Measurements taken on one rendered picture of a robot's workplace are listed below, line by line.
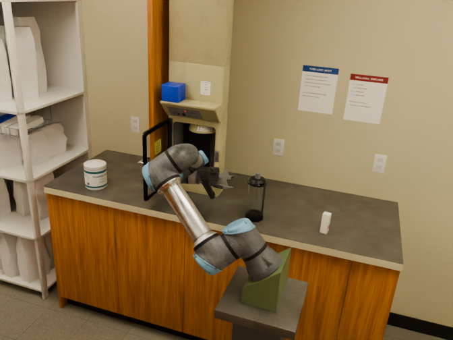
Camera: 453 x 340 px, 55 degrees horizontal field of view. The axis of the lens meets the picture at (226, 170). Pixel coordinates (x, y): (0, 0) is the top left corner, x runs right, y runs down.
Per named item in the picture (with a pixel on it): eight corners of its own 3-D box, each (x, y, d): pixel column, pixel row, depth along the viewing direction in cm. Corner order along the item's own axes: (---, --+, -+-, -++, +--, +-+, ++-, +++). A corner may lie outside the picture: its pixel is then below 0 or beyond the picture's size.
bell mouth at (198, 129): (195, 123, 267) (195, 114, 265) (222, 127, 262) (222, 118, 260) (183, 131, 251) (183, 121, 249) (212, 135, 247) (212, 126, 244)
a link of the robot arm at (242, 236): (267, 244, 167) (247, 216, 165) (238, 264, 167) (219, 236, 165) (263, 237, 179) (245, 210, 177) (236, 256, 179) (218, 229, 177)
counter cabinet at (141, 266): (112, 256, 358) (106, 154, 323) (369, 322, 303) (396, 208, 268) (59, 307, 299) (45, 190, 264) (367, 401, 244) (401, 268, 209)
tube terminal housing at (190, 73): (184, 173, 290) (186, 54, 259) (230, 181, 281) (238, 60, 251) (168, 187, 267) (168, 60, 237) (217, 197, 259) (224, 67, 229)
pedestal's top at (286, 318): (294, 341, 162) (295, 332, 160) (214, 318, 171) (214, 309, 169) (307, 289, 190) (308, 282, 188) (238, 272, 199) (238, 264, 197)
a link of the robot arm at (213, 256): (238, 258, 165) (164, 146, 178) (206, 280, 165) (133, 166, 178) (241, 258, 176) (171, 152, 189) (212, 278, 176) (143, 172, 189)
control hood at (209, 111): (168, 113, 249) (168, 96, 245) (221, 121, 241) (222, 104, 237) (159, 119, 239) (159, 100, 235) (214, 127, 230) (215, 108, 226)
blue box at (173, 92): (168, 96, 244) (169, 81, 241) (185, 99, 242) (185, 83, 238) (161, 100, 236) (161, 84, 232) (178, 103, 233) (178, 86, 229)
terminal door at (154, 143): (168, 181, 264) (169, 118, 248) (145, 202, 237) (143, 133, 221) (168, 181, 264) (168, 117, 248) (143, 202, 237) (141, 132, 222)
